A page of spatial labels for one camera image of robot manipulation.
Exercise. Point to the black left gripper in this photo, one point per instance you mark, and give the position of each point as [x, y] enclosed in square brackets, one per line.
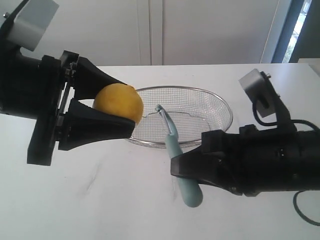
[32, 88]

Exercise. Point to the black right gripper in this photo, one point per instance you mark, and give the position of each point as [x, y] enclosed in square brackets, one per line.
[246, 163]

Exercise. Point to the teal handled vegetable peeler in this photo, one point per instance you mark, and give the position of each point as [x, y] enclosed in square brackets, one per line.
[190, 190]

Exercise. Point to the yellow lemon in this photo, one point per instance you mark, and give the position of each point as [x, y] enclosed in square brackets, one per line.
[120, 100]

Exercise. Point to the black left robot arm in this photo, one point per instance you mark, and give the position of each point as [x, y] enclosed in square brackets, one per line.
[51, 91]

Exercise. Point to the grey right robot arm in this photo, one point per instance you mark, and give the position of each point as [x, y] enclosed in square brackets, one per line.
[308, 171]

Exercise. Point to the white cabinet doors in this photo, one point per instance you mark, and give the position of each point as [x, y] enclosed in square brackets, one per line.
[160, 32]

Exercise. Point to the oval wire mesh basket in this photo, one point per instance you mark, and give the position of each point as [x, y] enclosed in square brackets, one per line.
[193, 111]

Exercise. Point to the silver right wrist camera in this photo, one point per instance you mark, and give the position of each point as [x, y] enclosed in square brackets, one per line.
[260, 91]

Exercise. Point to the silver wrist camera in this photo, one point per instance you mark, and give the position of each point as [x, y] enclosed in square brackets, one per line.
[26, 25]
[260, 91]

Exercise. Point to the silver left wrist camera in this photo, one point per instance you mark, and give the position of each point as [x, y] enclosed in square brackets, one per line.
[26, 25]

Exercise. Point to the window with dark frame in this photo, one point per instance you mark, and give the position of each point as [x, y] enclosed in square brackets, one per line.
[300, 34]

